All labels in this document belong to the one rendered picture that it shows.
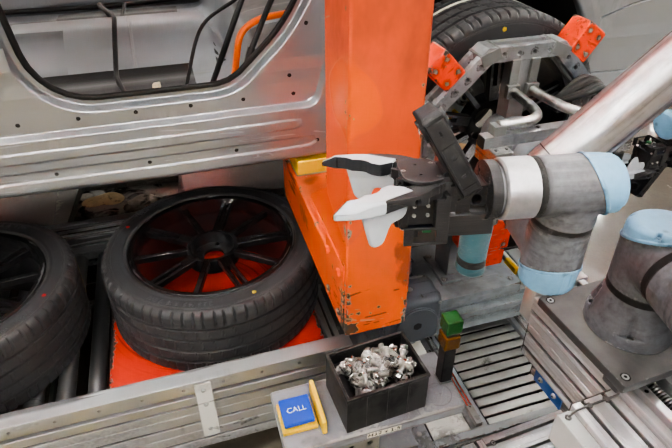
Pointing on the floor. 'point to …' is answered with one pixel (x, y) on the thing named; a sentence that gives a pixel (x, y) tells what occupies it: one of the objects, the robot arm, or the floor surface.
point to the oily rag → (140, 202)
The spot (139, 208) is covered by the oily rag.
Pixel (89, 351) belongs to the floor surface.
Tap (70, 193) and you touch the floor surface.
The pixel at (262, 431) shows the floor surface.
